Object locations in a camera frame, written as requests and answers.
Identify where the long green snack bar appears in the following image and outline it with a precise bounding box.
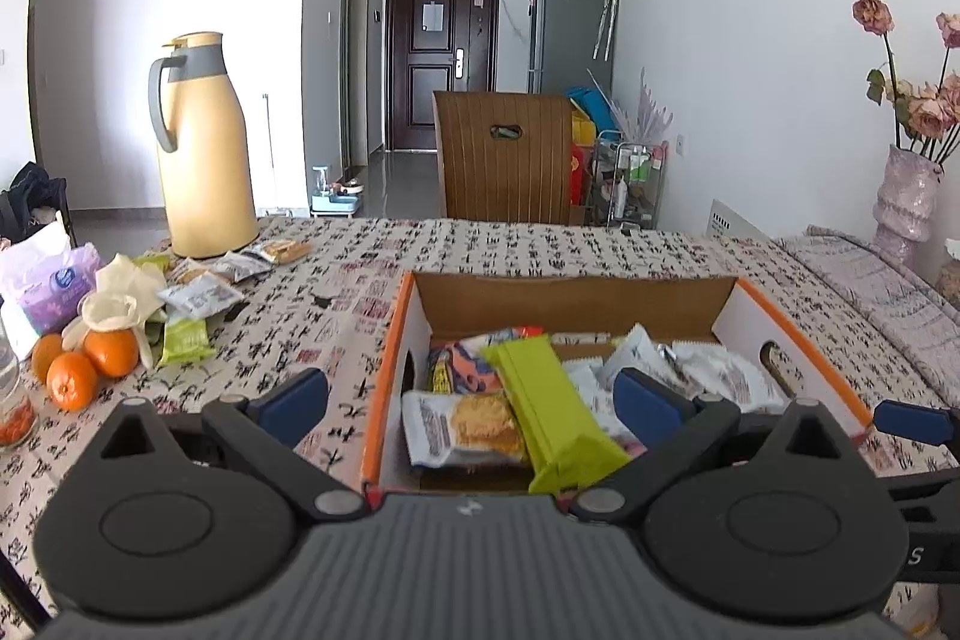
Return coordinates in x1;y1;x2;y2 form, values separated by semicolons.
482;336;630;497

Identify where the white cracker snack packet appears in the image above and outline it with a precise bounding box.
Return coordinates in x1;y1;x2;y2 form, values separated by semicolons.
402;392;529;470

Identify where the red orange chip bag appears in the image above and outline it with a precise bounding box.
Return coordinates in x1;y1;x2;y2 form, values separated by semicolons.
428;326;544;395

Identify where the calligraphy print tablecloth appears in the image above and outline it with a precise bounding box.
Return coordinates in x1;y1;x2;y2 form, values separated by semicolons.
2;218;947;596

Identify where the small green snack packet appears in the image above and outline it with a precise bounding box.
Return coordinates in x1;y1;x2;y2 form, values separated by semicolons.
158;319;215;367

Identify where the red cardboard pumpkin box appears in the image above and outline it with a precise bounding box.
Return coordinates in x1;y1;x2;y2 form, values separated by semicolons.
359;271;872;492

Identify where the white barcode snack packet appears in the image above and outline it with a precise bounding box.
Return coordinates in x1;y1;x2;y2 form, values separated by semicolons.
158;273;244;320

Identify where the rear orange mandarin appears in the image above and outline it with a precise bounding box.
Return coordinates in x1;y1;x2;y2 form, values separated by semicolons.
83;330;140;380

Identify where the orange mandarin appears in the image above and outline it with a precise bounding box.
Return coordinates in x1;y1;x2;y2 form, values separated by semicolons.
47;351;99;413
83;330;140;380
31;333;64;385

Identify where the cream artificial flower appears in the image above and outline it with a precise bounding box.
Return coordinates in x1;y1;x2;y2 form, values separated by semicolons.
62;253;166;370

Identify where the folded pink grey cloth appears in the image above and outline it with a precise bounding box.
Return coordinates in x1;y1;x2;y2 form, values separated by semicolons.
776;226;960;406

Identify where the front orange mandarin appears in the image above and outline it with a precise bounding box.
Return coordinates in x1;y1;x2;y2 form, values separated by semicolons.
47;351;99;413

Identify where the yellow thermos jug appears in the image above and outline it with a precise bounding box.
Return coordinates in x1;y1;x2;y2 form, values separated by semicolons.
148;31;259;259

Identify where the brown wooden chair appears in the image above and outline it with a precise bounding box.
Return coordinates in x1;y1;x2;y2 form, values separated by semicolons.
434;92;573;226

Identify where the purple tissue pack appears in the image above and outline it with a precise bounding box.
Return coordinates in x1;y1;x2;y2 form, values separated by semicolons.
2;214;101;360

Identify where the drinking glass with goji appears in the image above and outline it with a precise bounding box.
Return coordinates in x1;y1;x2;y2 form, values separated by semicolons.
0;333;36;450

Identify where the pink textured flower vase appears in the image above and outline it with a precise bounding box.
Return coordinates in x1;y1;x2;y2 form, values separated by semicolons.
872;145;944;268

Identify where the dried pink rose bouquet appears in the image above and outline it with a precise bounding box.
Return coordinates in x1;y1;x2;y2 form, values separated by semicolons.
851;0;958;167

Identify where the grey refrigerator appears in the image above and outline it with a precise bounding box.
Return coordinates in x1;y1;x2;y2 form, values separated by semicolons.
527;0;613;96

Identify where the dark brown entrance door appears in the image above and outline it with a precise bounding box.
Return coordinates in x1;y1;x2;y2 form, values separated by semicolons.
386;0;500;152

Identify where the metal wire storage cart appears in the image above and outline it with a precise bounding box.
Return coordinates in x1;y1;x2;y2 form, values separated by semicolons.
586;131;669;230

